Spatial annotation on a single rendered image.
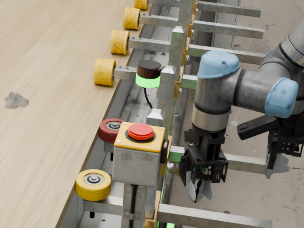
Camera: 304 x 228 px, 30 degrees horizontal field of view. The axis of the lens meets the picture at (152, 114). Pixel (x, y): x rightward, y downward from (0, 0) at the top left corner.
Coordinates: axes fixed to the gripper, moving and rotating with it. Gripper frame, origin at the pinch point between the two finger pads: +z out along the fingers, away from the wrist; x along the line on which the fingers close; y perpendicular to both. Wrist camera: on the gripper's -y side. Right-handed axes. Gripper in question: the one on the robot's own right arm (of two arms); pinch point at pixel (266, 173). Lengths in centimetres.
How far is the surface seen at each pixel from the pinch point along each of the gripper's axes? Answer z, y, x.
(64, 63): -9, -65, 36
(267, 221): -3.1, -1.3, -24.4
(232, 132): 83, 1, 165
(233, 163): -3.0, -9.1, -1.6
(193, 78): -14.0, -22.6, 24.1
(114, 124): -9.5, -41.5, -0.3
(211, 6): -13, -20, 98
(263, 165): -3.4, -1.3, -1.6
